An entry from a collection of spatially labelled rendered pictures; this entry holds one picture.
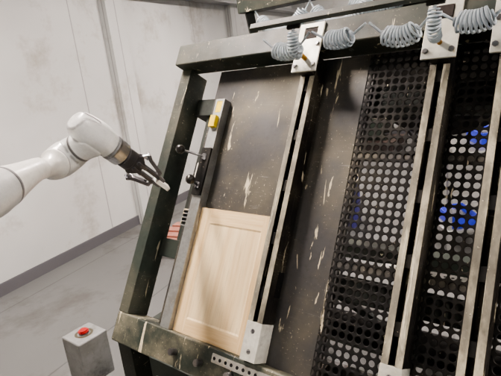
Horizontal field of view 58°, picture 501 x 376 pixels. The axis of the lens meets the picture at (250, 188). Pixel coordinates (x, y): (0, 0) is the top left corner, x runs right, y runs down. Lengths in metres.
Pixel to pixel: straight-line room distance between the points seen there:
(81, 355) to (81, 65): 4.19
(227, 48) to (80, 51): 3.81
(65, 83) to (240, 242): 4.02
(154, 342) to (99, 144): 0.79
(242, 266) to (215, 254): 0.14
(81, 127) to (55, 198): 3.76
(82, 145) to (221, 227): 0.59
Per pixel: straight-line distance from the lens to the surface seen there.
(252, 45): 1.87
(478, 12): 1.38
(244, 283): 1.64
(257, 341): 1.53
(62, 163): 1.58
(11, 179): 1.15
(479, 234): 1.30
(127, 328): 1.99
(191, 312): 1.79
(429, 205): 1.36
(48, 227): 5.22
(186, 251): 1.81
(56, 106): 5.31
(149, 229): 1.98
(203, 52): 2.05
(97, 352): 1.89
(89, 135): 1.52
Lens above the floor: 1.83
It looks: 15 degrees down
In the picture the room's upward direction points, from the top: 7 degrees counter-clockwise
